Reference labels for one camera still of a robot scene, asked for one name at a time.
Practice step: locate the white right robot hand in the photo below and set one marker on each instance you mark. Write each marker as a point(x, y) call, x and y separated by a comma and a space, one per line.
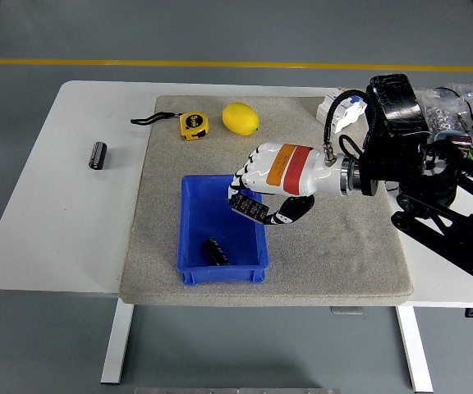
point(294, 170)

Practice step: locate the dark brown cylindrical battery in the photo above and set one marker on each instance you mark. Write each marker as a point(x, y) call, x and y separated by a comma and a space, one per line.
point(459, 141)
point(216, 251)

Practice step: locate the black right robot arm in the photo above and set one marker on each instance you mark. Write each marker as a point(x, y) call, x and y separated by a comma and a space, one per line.
point(417, 172)

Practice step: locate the blue plastic box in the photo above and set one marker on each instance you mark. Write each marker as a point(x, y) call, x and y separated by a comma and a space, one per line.
point(212, 221)

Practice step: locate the black cylindrical battery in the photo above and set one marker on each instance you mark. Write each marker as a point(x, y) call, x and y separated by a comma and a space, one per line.
point(98, 155)

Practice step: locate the yellow lemon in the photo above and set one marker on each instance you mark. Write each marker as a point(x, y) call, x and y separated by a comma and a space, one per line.
point(240, 118)

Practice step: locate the white circuit breaker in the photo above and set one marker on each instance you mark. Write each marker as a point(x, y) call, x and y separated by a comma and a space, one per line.
point(343, 108)

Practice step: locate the grey-brown mat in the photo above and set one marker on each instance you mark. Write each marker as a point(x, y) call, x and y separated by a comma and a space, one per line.
point(322, 246)

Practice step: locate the yellow tape measure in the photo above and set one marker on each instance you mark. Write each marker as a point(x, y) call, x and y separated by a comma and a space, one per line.
point(194, 125)

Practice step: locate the black wrapped case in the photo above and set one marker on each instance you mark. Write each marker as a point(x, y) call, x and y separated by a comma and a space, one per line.
point(398, 102)

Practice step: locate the clear bag of metal nuts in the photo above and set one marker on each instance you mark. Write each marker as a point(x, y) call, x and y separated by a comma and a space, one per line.
point(444, 115)

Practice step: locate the white table leg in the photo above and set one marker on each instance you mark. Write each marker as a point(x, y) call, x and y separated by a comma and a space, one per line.
point(116, 344)
point(415, 349)

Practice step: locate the grey under-table bracket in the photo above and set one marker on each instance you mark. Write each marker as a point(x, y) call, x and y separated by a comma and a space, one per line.
point(346, 310)

